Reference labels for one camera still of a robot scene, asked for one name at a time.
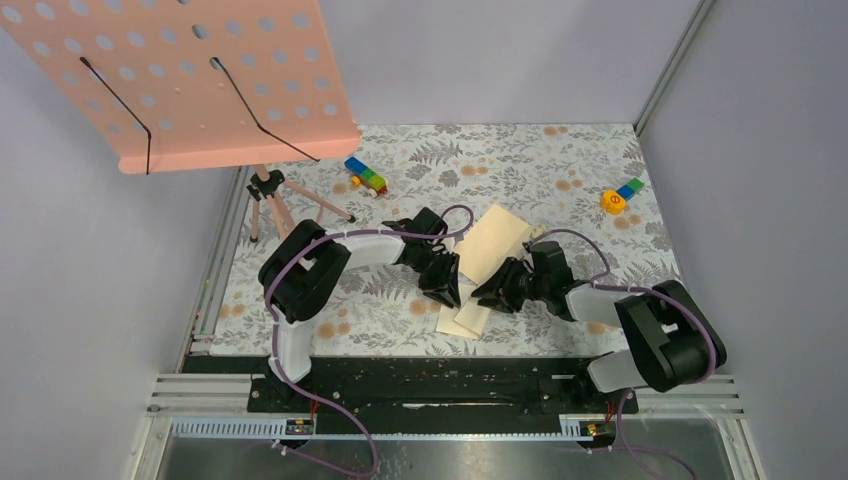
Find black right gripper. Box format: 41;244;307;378
471;256;550;314

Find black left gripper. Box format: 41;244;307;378
408;245;460;308

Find cream envelope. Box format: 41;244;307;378
454;204;532;285

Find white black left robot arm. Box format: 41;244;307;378
257;208;461;411

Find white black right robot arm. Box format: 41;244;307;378
471;241;727;412

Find multicolour toy block car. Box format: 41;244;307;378
344;156;388;197

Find floral patterned table mat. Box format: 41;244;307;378
210;123;706;359

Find yellow blue green toy blocks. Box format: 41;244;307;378
600;178;644;215

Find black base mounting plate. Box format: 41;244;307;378
183;356;624;441

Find pink tripod music stand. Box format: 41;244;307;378
1;1;361;234

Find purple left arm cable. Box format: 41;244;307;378
262;204;476;480

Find aluminium frame rail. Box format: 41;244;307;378
132;370;763;480

